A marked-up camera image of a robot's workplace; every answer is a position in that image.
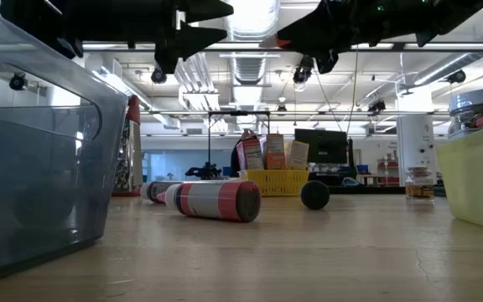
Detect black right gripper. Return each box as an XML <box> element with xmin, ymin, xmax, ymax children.
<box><xmin>277</xmin><ymin>0</ymin><xmax>393</xmax><ymax>76</ymax></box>

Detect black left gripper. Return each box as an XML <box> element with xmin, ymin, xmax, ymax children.
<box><xmin>153</xmin><ymin>0</ymin><xmax>235</xmax><ymax>76</ymax></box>

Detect small orange dropper bottle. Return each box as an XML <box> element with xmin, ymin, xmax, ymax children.
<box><xmin>259</xmin><ymin>34</ymin><xmax>293</xmax><ymax>49</ymax></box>

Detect yellow carton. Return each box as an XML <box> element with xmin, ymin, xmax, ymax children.
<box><xmin>287</xmin><ymin>140</ymin><xmax>310</xmax><ymax>171</ymax></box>

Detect red bottle with conical cap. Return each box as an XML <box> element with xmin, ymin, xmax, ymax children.
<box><xmin>139</xmin><ymin>180</ymin><xmax>184</xmax><ymax>205</ymax></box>

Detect red bottle with white label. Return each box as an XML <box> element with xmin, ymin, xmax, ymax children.
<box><xmin>157</xmin><ymin>179</ymin><xmax>262</xmax><ymax>223</ymax></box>

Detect glass jar with white lid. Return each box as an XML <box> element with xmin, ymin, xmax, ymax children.
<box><xmin>447</xmin><ymin>86</ymin><xmax>483</xmax><ymax>142</ymax></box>

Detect yellow translucent plastic bin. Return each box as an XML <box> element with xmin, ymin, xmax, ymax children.
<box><xmin>436</xmin><ymin>120</ymin><xmax>483</xmax><ymax>235</ymax></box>

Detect black ceiling spotlight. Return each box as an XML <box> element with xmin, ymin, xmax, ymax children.
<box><xmin>366</xmin><ymin>99</ymin><xmax>387</xmax><ymax>114</ymax></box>
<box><xmin>8</xmin><ymin>71</ymin><xmax>28</xmax><ymax>91</ymax></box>
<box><xmin>292</xmin><ymin>56</ymin><xmax>314</xmax><ymax>85</ymax></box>
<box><xmin>445</xmin><ymin>69</ymin><xmax>468</xmax><ymax>85</ymax></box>
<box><xmin>150</xmin><ymin>69</ymin><xmax>169</xmax><ymax>85</ymax></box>

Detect black overhead light bar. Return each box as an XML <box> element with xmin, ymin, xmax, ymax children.
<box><xmin>80</xmin><ymin>40</ymin><xmax>483</xmax><ymax>53</ymax></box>

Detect black desk monitor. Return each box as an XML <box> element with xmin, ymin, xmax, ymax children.
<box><xmin>294</xmin><ymin>128</ymin><xmax>351</xmax><ymax>172</ymax></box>

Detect yellow mesh basket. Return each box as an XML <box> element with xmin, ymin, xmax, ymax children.
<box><xmin>245</xmin><ymin>169</ymin><xmax>312</xmax><ymax>197</ymax></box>

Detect white round column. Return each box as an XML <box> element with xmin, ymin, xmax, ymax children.
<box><xmin>396</xmin><ymin>113</ymin><xmax>437</xmax><ymax>185</ymax></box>

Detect red storage shelf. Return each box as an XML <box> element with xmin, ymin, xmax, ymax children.
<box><xmin>376</xmin><ymin>158</ymin><xmax>400</xmax><ymax>185</ymax></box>

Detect dark purple bottle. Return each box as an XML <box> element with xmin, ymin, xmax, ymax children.
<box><xmin>299</xmin><ymin>180</ymin><xmax>331</xmax><ymax>211</ymax></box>

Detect dark blue sofa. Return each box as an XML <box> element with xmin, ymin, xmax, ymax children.
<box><xmin>433</xmin><ymin>171</ymin><xmax>450</xmax><ymax>198</ymax></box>

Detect grey translucent plastic bin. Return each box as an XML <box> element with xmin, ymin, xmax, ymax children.
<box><xmin>0</xmin><ymin>0</ymin><xmax>129</xmax><ymax>289</ymax></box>

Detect silver ceiling duct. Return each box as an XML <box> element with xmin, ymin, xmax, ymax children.
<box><xmin>222</xmin><ymin>0</ymin><xmax>283</xmax><ymax>86</ymax></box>

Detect black gantry frame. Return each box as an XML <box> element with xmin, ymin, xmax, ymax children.
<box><xmin>206</xmin><ymin>109</ymin><xmax>273</xmax><ymax>177</ymax></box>

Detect metal box grater red handle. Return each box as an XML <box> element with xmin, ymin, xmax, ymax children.
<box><xmin>111</xmin><ymin>94</ymin><xmax>144</xmax><ymax>198</ymax></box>

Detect black aluminium table frame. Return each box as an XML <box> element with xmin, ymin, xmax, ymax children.
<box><xmin>262</xmin><ymin>185</ymin><xmax>450</xmax><ymax>195</ymax></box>

